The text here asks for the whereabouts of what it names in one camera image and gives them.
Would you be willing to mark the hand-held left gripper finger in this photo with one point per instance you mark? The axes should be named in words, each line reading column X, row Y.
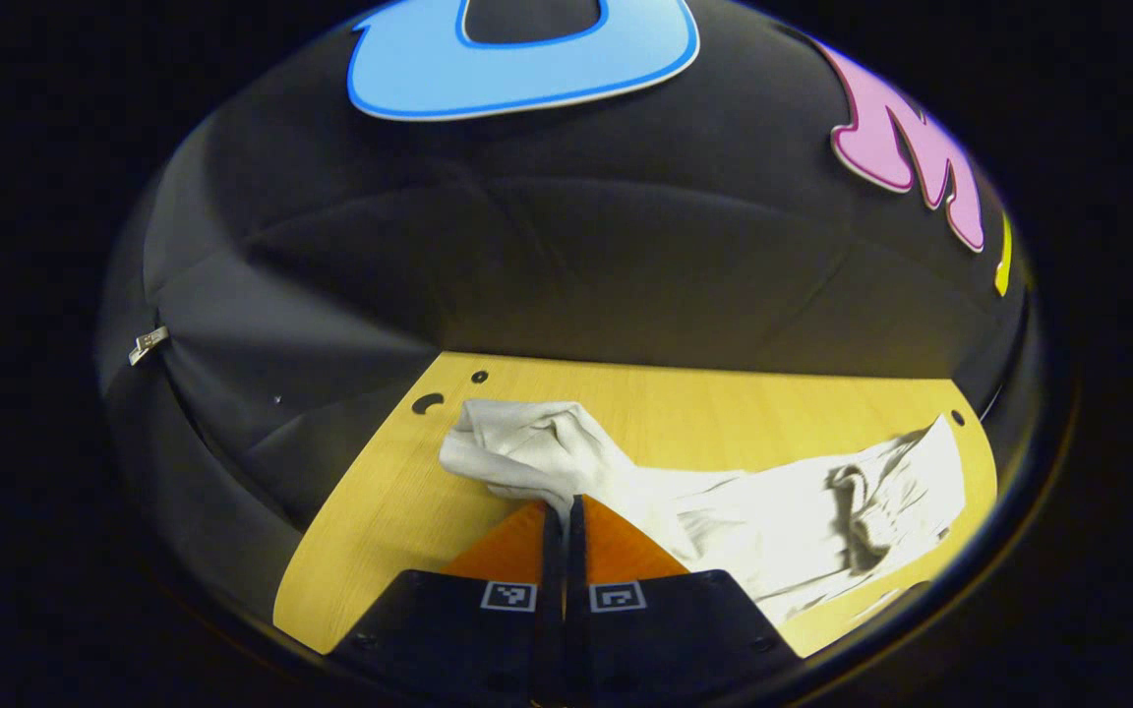
column 576, row 610
column 552, row 610

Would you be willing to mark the white jeans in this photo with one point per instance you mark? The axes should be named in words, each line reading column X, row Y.
column 793, row 531

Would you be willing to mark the black backdrop cloth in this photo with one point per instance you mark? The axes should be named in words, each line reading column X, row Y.
column 527, row 246

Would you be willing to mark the white backdrop clip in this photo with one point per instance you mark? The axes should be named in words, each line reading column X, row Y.
column 148, row 345

